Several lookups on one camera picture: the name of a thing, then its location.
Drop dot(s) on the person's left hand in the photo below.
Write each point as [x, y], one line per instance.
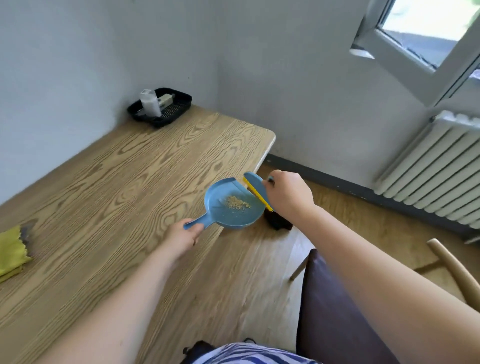
[179, 237]

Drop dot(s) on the person's right hand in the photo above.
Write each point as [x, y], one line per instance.
[290, 195]

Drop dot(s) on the person's right fingers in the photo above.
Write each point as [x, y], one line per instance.
[269, 179]

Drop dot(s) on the person's left thumb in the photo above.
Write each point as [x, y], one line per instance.
[195, 229]

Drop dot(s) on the blue and yellow hand brush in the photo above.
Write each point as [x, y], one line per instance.
[260, 191]

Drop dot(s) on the blue plastic dustpan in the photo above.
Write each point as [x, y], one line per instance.
[232, 206]

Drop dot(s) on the person's left forearm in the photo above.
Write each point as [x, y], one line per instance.
[112, 311]

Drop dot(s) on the person's right forearm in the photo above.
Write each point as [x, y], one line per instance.
[386, 285]

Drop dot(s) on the pile of yellow crumbs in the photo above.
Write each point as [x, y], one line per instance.
[237, 203]

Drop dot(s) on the wooden table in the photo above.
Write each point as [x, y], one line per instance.
[131, 225]

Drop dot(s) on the black object on lap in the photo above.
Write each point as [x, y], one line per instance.
[197, 349]

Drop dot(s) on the black plastic basket tray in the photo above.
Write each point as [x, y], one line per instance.
[161, 107]

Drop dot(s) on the small beige box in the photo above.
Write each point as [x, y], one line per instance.
[166, 100]

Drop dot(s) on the white plastic bottle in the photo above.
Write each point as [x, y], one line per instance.
[150, 102]

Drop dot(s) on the person's striped shirt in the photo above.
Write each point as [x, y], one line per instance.
[251, 354]

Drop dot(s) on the wooden chair with dark cushion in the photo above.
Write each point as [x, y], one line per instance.
[337, 315]

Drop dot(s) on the dark grey cloth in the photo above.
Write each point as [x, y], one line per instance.
[27, 232]

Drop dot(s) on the yellow-green cleaning cloth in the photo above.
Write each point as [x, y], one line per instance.
[11, 253]

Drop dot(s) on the white wall radiator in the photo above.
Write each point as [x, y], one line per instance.
[435, 168]

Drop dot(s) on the white window frame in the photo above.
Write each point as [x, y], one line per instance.
[423, 48]

